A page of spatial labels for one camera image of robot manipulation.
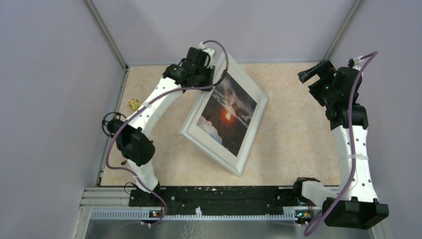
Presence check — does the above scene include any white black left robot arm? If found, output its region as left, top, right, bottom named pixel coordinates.
left=108, top=46, right=215, bottom=206

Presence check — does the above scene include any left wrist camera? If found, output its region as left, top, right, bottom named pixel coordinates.
left=199, top=41, right=215, bottom=68

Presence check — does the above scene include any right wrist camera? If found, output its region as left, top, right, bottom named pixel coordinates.
left=347, top=56, right=363, bottom=71

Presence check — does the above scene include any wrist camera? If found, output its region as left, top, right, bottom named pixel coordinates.
left=347, top=56, right=363, bottom=71
left=199, top=41, right=215, bottom=68

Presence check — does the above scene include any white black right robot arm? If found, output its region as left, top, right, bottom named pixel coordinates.
left=292, top=60, right=389, bottom=230

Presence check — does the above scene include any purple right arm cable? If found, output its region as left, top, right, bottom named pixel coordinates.
left=303, top=51, right=379, bottom=238

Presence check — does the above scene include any white picture frame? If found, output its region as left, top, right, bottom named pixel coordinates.
left=180, top=54, right=269, bottom=176

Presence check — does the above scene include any black microphone on tripod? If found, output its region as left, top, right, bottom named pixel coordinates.
left=101, top=112, right=127, bottom=137

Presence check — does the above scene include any yellow small block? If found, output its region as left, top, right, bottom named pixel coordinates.
left=128, top=99, right=141, bottom=111

